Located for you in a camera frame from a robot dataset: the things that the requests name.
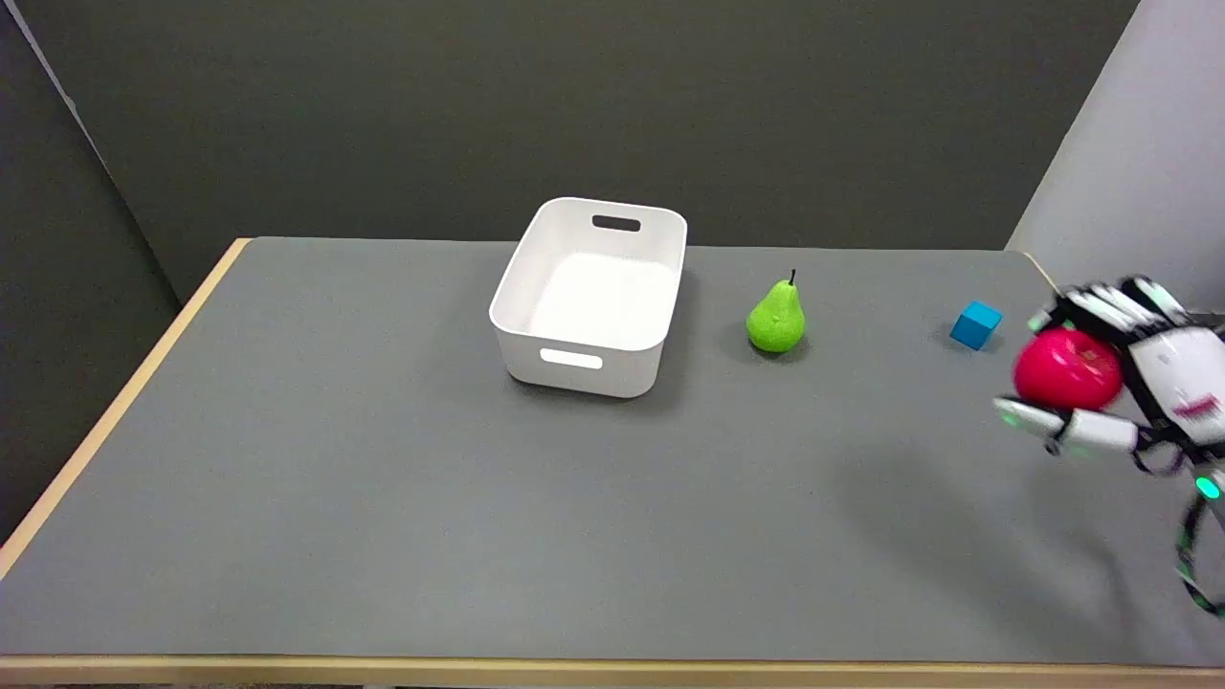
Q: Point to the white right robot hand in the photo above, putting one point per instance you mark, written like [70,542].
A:
[1179,368]

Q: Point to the red apple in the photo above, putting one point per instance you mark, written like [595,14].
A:
[1065,367]

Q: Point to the white plastic box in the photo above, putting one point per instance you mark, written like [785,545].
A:
[593,297]

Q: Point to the blue cube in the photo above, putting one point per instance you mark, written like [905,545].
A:
[975,325]

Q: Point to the green pear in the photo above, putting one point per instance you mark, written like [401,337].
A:
[775,321]

